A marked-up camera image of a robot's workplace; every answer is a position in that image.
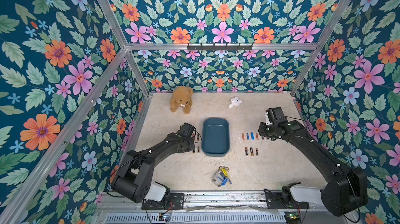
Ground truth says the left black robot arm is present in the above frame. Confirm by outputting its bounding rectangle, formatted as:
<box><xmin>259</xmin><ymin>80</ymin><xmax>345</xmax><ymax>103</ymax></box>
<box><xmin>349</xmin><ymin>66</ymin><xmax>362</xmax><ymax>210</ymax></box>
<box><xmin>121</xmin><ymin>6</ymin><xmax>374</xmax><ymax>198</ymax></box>
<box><xmin>111</xmin><ymin>123</ymin><xmax>195</xmax><ymax>204</ymax></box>

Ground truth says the brown teddy bear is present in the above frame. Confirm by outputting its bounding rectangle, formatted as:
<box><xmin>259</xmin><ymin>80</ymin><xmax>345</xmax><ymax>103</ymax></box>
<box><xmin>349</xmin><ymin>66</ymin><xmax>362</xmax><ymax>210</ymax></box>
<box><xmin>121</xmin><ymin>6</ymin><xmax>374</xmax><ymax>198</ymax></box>
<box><xmin>170</xmin><ymin>86</ymin><xmax>194</xmax><ymax>115</ymax></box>

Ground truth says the grey plush toy keychain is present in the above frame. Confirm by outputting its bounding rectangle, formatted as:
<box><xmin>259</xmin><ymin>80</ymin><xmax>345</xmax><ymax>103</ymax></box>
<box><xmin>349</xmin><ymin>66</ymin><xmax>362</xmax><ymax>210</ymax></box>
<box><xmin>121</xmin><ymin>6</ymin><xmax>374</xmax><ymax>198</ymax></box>
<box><xmin>212</xmin><ymin>166</ymin><xmax>232</xmax><ymax>187</ymax></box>

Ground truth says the small white plush bunny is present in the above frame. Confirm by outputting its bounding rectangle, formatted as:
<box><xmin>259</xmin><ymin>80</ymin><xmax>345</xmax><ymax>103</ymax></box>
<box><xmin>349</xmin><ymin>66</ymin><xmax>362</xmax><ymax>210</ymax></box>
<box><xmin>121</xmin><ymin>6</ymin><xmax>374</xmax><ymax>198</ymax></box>
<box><xmin>228</xmin><ymin>96</ymin><xmax>243</xmax><ymax>108</ymax></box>

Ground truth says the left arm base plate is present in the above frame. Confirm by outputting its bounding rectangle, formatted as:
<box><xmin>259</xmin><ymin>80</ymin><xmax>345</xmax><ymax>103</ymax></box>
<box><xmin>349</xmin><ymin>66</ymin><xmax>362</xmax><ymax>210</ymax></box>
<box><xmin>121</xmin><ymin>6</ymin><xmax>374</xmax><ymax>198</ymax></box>
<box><xmin>141</xmin><ymin>193</ymin><xmax>185</xmax><ymax>210</ymax></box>

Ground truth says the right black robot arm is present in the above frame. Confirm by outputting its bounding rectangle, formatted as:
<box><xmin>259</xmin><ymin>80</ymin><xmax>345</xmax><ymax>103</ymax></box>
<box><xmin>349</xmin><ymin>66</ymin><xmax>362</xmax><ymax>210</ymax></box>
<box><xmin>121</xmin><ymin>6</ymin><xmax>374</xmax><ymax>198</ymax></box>
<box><xmin>258</xmin><ymin>107</ymin><xmax>368</xmax><ymax>217</ymax></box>

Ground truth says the black wall hook rail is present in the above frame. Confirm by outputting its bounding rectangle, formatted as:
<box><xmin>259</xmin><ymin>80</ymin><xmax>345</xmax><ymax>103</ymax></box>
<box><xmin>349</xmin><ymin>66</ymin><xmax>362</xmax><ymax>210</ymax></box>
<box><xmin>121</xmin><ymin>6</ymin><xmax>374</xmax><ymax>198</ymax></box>
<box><xmin>186</xmin><ymin>43</ymin><xmax>253</xmax><ymax>52</ymax></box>

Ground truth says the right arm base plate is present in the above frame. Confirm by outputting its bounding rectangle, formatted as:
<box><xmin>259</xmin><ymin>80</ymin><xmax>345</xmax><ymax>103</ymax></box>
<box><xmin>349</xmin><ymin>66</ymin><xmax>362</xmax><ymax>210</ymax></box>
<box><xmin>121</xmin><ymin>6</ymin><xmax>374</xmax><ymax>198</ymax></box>
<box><xmin>264</xmin><ymin>189</ymin><xmax>309</xmax><ymax>209</ymax></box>

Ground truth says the teal plastic storage box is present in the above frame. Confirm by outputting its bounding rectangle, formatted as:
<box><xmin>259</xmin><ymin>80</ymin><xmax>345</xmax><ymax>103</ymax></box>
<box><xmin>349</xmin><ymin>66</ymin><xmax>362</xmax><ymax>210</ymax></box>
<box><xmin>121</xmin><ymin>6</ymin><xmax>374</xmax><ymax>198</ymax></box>
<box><xmin>202</xmin><ymin>118</ymin><xmax>230</xmax><ymax>157</ymax></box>

